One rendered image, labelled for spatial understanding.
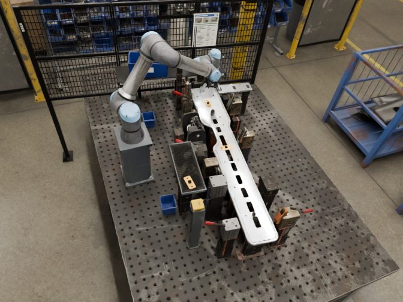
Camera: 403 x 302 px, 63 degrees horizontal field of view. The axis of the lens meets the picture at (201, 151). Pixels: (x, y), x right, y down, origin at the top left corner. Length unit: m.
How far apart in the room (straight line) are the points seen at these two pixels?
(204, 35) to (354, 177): 2.14
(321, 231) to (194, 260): 0.88
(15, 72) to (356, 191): 3.82
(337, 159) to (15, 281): 3.24
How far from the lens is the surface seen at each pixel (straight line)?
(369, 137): 4.09
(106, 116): 2.90
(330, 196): 2.60
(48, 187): 3.41
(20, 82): 4.25
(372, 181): 3.88
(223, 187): 1.92
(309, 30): 5.24
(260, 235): 1.90
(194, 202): 1.75
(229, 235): 1.87
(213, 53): 2.23
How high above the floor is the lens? 2.63
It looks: 48 degrees down
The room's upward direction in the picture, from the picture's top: 7 degrees clockwise
